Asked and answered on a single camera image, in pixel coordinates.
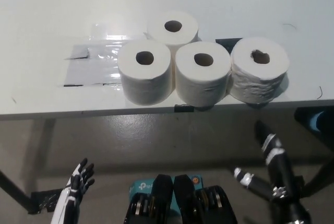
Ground clear glossy tape patch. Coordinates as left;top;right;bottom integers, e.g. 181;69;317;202
56;21;151;88

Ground teal tp-link box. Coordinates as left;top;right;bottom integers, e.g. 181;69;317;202
127;173;204;213

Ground black and blue object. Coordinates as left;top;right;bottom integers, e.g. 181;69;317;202
294;106;334;133

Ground black square tape patch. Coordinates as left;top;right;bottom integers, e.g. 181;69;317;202
216;38;242;52

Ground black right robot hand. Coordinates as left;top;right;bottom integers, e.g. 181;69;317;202
234;120;297;204

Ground smooth white toilet paper roll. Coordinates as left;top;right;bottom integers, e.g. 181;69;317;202
146;10;199;47
117;40;175;106
174;40;232;106

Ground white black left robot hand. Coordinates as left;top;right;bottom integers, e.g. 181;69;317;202
51;158;96;224

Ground small black tape strip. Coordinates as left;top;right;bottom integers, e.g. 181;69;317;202
174;104;195;113

